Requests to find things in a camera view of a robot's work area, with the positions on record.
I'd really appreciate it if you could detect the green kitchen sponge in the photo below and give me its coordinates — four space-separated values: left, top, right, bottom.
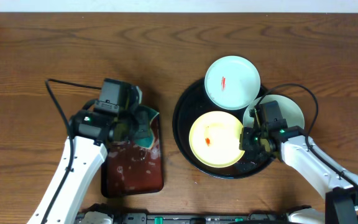
134 105 160 150

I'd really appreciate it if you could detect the yellow plate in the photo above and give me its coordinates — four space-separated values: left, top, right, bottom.
189 111 244 168

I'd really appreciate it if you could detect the white plate with smears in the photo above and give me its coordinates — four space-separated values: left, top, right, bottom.
242 95 305 128

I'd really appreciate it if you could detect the mint plate with ketchup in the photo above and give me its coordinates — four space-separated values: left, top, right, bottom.
204 55 261 110

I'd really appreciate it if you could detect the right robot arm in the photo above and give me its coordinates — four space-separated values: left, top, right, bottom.
239 126 358 223

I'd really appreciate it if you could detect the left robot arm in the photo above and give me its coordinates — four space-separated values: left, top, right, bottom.
29 106 163 223

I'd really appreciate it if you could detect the rectangular black tray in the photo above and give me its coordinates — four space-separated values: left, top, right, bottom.
101 115 164 198

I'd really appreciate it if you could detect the round black tray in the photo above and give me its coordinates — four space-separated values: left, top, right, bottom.
172 78 274 179

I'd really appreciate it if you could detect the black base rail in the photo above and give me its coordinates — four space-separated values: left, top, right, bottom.
76 203 323 224

